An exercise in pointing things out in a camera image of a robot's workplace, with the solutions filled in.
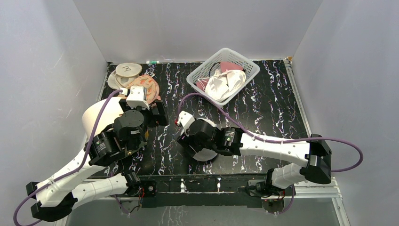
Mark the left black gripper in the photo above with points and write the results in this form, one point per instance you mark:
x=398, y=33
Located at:
x=160, y=119

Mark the white plastic laundry basket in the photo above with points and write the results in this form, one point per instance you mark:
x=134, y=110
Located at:
x=223, y=55

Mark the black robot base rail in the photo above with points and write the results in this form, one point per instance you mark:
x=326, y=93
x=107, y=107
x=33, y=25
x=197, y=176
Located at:
x=206, y=190

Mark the white mesh laundry bag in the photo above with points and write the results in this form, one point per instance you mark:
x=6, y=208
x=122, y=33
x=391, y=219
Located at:
x=193, y=146

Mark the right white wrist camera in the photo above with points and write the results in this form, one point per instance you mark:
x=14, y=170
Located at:
x=184, y=120

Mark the white orange cylindrical container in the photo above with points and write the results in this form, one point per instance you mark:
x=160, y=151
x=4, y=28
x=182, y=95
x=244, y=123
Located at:
x=106, y=113

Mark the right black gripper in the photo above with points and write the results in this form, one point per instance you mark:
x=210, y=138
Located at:
x=184, y=141

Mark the white crumpled cloth bag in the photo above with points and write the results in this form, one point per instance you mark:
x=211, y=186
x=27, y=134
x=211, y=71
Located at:
x=222, y=85

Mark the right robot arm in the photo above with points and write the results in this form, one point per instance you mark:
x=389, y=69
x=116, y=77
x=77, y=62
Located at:
x=307, y=160

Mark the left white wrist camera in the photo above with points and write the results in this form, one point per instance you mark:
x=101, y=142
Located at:
x=137, y=97

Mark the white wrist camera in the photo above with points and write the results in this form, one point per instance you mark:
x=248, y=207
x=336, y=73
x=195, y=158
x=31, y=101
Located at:
x=184, y=120
x=137, y=97

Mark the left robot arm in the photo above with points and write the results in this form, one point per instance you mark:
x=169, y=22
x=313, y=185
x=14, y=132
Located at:
x=64, y=191

